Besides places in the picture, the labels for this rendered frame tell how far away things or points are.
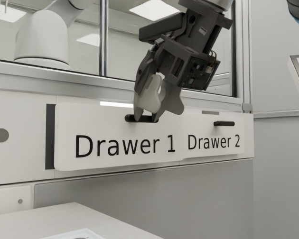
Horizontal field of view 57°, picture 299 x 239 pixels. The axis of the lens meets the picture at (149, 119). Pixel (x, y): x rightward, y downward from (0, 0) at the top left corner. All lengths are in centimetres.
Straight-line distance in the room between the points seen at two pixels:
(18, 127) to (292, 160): 194
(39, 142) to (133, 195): 23
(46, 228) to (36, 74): 25
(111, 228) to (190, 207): 40
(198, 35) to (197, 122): 35
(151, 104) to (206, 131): 33
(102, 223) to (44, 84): 25
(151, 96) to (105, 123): 10
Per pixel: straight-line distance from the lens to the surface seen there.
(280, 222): 233
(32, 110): 50
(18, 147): 49
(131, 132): 53
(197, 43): 41
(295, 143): 218
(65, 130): 46
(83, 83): 54
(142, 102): 46
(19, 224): 42
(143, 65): 44
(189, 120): 70
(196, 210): 77
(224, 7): 43
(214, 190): 82
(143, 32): 51
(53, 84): 52
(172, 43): 42
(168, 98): 50
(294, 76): 123
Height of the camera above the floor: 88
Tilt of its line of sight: 3 degrees up
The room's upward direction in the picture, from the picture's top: straight up
